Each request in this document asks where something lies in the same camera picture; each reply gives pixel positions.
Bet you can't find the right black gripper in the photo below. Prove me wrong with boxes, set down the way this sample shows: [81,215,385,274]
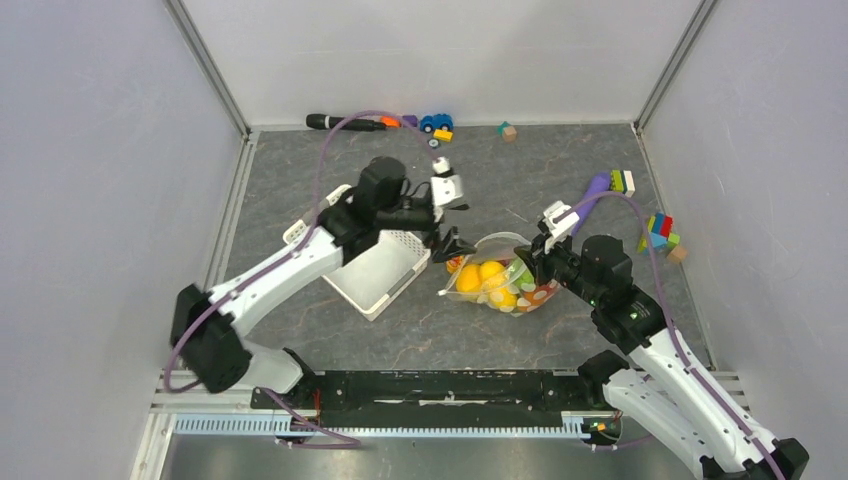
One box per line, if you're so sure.
[514,227,602,307]

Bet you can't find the yellow toy lemon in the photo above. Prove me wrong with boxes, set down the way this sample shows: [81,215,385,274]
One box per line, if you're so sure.
[455,264,482,294]

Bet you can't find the yellow toy mango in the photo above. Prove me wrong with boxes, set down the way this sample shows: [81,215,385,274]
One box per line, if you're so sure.
[477,261,518,313]

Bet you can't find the clear zip top bag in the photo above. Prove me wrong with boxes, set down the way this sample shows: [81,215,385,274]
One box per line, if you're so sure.
[438,232,561,317]

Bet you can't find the green toy pepper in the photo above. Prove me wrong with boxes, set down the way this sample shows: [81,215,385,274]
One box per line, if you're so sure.
[507,258,536,292]

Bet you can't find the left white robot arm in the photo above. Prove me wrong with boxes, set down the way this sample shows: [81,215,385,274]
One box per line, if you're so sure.
[171,156,475,408]

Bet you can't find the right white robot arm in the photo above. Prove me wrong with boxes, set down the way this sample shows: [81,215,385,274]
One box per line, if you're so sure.
[514,234,809,479]

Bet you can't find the yellow butterfly toy block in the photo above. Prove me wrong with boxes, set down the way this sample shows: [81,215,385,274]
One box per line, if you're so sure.
[445,256,464,274]

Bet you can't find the white perforated plastic basket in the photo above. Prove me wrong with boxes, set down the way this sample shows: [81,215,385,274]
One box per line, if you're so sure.
[282,184,433,323]

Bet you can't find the multicolour brick stack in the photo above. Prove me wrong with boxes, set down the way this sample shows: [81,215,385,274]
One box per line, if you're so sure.
[637,212,681,253]

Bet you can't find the small wooden cube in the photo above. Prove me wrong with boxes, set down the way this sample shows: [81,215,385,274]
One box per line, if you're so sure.
[666,245,688,264]

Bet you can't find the purple toy eggplant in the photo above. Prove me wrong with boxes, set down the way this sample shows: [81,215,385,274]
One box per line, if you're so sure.
[572,171,611,236]

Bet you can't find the green white brick stack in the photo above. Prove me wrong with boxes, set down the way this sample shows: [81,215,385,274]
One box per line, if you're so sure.
[609,170,636,197]

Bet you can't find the yellow toy brick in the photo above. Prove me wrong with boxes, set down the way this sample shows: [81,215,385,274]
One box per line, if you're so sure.
[432,129,453,143]

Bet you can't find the blue toy car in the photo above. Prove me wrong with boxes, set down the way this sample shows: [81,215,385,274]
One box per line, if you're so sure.
[418,113,454,134]

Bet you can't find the teal and wood cubes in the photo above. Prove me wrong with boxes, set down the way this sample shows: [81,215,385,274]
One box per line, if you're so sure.
[498,121,517,143]

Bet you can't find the orange toy piece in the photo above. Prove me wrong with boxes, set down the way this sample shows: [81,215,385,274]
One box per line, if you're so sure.
[380,116,402,128]

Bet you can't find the black microphone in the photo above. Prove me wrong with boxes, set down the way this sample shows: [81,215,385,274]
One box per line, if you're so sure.
[305,113,388,132]

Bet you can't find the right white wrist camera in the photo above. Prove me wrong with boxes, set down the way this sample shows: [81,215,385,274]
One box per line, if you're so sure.
[540,200,580,253]

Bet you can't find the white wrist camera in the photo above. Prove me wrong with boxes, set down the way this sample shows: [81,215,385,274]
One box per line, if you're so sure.
[540,200,580,253]
[430,156,469,211]

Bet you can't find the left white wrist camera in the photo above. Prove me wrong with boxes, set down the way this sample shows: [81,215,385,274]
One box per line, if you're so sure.
[430,156,469,211]

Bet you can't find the white cable duct rail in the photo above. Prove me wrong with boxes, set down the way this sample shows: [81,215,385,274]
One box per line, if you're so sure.
[173,413,590,440]

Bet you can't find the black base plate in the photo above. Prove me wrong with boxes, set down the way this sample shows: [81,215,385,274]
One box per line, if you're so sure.
[250,370,622,428]

